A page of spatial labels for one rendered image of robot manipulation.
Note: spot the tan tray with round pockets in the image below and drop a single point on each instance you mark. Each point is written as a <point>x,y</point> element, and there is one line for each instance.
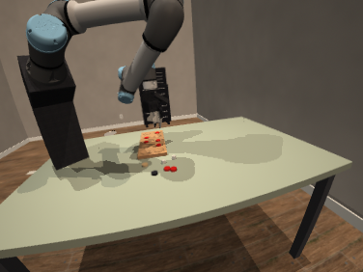
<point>150,149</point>

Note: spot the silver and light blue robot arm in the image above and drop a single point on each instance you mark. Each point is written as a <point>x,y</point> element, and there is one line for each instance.
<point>48,38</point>

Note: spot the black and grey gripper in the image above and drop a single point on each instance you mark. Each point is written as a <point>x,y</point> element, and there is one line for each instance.
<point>152,107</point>

